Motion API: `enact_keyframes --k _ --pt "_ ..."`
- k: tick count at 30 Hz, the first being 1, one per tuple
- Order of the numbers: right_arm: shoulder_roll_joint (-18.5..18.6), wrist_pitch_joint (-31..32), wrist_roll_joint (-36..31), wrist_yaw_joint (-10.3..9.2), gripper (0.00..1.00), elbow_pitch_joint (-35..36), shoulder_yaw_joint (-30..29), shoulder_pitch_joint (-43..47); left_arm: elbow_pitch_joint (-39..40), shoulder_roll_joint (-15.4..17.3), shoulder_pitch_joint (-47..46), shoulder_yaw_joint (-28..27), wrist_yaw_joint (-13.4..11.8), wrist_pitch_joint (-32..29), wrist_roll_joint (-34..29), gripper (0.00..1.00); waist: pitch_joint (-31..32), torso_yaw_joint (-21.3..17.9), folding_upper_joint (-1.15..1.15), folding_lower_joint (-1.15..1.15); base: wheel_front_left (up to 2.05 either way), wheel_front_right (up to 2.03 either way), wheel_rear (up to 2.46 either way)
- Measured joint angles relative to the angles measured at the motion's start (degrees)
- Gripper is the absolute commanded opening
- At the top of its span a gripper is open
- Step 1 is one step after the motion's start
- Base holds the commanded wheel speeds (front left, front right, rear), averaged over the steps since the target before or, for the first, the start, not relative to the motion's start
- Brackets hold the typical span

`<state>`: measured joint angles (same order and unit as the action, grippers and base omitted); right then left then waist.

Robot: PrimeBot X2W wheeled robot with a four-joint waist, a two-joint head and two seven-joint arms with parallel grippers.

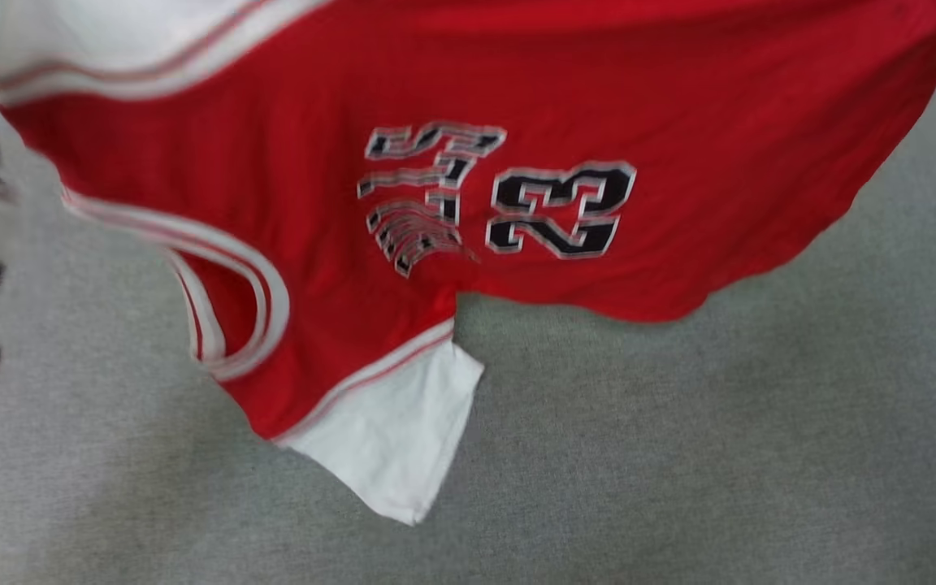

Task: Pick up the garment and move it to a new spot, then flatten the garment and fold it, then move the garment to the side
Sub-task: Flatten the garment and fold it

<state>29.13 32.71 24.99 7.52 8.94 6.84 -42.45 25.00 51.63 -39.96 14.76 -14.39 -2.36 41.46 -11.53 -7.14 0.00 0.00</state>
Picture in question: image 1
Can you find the red and white basketball jersey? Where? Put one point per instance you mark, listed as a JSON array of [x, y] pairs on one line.
[[679, 122]]

